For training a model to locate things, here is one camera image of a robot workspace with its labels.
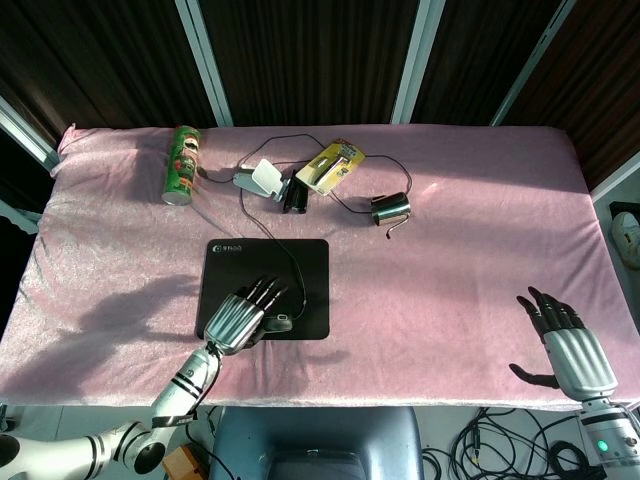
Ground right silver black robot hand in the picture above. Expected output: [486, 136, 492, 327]
[508, 285, 619, 402]

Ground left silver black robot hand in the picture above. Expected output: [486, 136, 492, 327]
[203, 274, 290, 357]

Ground black computer mouse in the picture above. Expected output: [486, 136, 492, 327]
[259, 311, 295, 333]

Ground black mouse cable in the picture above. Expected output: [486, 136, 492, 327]
[239, 164, 308, 321]

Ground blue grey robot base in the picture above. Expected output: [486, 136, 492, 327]
[208, 405, 424, 480]

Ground black mouse pad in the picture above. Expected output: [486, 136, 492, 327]
[195, 238, 332, 342]

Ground white round object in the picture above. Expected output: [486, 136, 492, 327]
[612, 210, 640, 271]

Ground white folding phone stand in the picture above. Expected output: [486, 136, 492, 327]
[232, 158, 287, 203]

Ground brown wooden block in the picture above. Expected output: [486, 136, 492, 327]
[161, 444, 207, 480]

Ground pink velvet table cloth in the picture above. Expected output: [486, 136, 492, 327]
[0, 123, 640, 412]

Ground green chips can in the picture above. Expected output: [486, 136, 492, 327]
[160, 125, 202, 207]

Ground yellow blister pack tool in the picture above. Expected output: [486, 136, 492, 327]
[295, 138, 367, 197]

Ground stainless steel cup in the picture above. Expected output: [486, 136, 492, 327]
[369, 192, 412, 239]

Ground tangled black floor cables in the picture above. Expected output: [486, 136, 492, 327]
[422, 407, 609, 480]

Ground thin black looping cable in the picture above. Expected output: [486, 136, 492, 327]
[236, 132, 413, 216]

